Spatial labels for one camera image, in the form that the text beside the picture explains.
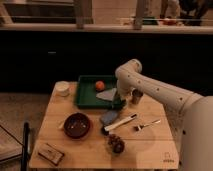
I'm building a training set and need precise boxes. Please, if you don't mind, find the metal cup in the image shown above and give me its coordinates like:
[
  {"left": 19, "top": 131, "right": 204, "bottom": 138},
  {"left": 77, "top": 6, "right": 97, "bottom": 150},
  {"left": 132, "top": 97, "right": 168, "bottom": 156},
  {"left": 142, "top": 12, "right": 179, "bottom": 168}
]
[{"left": 131, "top": 89, "right": 143, "bottom": 105}]

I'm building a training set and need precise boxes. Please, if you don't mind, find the orange fruit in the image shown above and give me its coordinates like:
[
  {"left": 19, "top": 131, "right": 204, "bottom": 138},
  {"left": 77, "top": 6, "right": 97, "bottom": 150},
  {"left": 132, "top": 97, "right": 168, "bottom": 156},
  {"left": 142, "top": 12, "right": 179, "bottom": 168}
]
[{"left": 95, "top": 81, "right": 105, "bottom": 91}]

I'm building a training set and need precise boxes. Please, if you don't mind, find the metal fork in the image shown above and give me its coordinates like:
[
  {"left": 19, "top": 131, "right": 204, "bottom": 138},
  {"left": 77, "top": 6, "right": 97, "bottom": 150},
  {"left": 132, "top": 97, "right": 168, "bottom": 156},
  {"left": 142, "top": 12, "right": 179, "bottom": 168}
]
[{"left": 133, "top": 119, "right": 161, "bottom": 131}]

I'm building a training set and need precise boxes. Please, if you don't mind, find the green plastic tray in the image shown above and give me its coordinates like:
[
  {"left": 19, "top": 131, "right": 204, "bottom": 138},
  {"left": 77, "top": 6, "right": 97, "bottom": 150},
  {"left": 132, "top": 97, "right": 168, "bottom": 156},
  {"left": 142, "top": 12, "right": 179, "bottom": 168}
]
[{"left": 75, "top": 75, "right": 126, "bottom": 110}]

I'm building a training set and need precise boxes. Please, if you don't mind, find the dark red bowl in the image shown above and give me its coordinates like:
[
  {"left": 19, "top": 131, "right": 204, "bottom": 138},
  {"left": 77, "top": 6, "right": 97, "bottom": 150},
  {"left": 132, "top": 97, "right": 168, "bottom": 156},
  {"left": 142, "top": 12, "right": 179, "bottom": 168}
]
[{"left": 63, "top": 113, "right": 91, "bottom": 139}]

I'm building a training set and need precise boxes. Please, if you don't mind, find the black chair frame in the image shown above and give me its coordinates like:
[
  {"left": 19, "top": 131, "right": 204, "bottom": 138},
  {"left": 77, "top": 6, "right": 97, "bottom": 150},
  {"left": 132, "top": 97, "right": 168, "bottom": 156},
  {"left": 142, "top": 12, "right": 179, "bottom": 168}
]
[{"left": 0, "top": 122, "right": 30, "bottom": 171}]

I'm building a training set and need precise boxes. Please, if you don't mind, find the blue sponge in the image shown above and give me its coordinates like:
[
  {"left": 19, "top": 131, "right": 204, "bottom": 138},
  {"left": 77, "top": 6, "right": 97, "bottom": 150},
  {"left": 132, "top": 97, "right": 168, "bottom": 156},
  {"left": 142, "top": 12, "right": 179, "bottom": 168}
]
[{"left": 100, "top": 110, "right": 118, "bottom": 125}]

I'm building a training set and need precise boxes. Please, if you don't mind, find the white handled brush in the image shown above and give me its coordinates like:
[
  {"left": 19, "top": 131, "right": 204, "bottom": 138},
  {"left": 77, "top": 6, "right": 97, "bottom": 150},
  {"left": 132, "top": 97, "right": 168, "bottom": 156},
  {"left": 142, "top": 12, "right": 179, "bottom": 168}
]
[{"left": 101, "top": 114, "right": 137, "bottom": 135}]

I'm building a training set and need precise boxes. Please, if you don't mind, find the small wooden box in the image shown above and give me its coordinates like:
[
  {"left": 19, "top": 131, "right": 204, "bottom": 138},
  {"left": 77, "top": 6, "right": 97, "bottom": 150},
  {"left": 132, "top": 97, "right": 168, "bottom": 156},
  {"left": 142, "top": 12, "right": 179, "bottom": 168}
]
[{"left": 38, "top": 143, "right": 65, "bottom": 166}]

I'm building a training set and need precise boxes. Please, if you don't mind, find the white small bowl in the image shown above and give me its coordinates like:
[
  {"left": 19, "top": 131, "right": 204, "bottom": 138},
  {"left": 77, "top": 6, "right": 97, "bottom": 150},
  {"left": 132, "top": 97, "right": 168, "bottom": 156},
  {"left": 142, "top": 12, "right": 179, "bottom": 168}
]
[{"left": 55, "top": 81, "right": 70, "bottom": 97}]

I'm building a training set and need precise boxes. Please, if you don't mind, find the green pepper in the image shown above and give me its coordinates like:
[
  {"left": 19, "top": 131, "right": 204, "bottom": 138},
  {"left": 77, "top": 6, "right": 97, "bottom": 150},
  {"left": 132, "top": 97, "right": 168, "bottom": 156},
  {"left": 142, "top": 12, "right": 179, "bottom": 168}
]
[{"left": 111, "top": 92, "right": 121, "bottom": 109}]

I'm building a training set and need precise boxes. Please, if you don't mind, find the glass bowl with pinecones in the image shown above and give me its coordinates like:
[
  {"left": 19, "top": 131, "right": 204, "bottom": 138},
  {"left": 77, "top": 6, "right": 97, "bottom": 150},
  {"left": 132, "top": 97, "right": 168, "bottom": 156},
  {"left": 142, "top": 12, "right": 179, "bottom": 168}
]
[{"left": 106, "top": 134, "right": 125, "bottom": 155}]

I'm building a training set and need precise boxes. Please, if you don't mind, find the grey triangular cloth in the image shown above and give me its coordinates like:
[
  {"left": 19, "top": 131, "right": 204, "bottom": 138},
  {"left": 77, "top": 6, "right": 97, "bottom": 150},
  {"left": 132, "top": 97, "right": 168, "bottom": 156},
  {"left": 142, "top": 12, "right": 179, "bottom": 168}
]
[{"left": 96, "top": 88, "right": 117, "bottom": 101}]

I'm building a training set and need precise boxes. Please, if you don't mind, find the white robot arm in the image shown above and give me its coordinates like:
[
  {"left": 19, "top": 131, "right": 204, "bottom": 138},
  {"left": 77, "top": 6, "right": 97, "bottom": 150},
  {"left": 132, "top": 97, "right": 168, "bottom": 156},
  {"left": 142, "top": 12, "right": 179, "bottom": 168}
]
[{"left": 115, "top": 59, "right": 213, "bottom": 171}]

